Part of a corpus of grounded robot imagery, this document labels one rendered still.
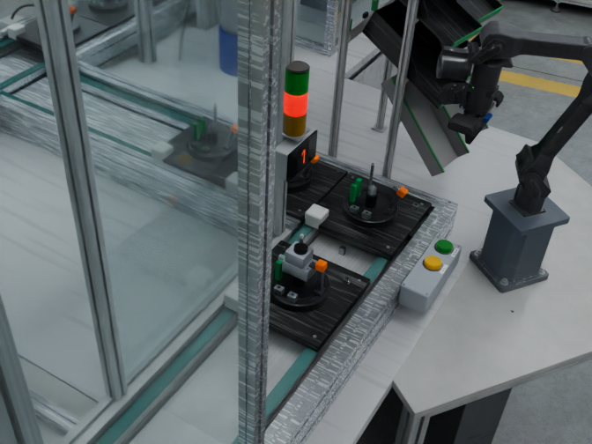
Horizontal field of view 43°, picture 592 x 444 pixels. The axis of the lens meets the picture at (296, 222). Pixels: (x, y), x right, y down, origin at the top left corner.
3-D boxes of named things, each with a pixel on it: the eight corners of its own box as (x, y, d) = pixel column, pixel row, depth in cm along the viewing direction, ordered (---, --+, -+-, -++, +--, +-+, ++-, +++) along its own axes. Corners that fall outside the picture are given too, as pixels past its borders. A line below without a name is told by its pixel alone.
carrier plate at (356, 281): (370, 284, 170) (371, 278, 168) (317, 353, 153) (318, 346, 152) (280, 245, 179) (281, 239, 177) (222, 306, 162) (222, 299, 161)
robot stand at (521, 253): (549, 279, 187) (571, 218, 174) (500, 293, 182) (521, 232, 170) (514, 243, 197) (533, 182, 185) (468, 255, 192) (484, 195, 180)
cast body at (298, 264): (316, 270, 162) (319, 247, 157) (307, 282, 159) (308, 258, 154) (284, 255, 165) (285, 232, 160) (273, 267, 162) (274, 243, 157)
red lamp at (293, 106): (311, 109, 158) (312, 89, 155) (299, 119, 155) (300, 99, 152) (291, 102, 160) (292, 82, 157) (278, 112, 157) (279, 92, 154)
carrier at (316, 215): (431, 209, 192) (439, 169, 184) (390, 261, 176) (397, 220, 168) (348, 177, 201) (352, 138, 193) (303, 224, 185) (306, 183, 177)
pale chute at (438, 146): (457, 157, 205) (469, 151, 201) (432, 177, 197) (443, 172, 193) (409, 66, 202) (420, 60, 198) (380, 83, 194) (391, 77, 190)
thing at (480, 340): (724, 310, 186) (728, 302, 184) (412, 421, 156) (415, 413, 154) (547, 159, 235) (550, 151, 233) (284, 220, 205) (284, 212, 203)
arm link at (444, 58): (503, 24, 153) (445, 18, 154) (507, 42, 147) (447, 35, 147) (490, 74, 161) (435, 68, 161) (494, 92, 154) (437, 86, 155)
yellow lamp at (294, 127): (309, 129, 161) (311, 109, 158) (298, 139, 158) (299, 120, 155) (290, 122, 163) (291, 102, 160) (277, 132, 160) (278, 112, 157)
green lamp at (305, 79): (313, 88, 155) (314, 67, 152) (300, 99, 152) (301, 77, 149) (292, 81, 157) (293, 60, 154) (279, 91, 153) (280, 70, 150)
